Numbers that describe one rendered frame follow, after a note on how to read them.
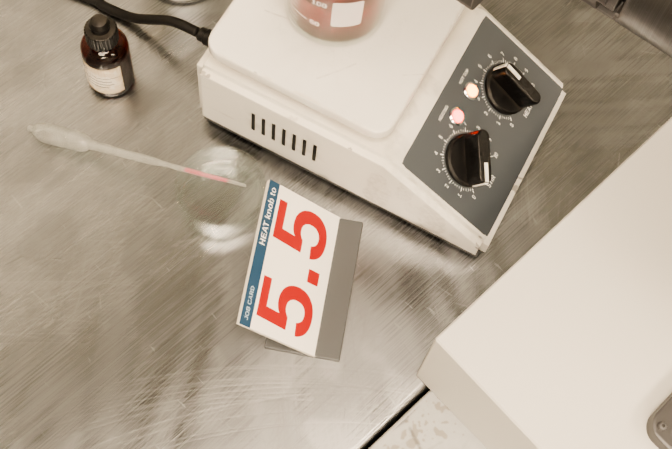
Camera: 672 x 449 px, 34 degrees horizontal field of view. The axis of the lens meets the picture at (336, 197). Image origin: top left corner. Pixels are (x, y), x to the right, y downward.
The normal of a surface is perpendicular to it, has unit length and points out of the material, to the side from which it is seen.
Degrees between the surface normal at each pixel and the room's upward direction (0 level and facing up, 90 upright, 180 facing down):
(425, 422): 0
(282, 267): 40
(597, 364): 4
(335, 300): 0
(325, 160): 90
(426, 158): 30
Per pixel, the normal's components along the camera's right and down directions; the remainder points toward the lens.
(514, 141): 0.50, -0.12
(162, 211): 0.07, -0.40
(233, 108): -0.47, 0.80
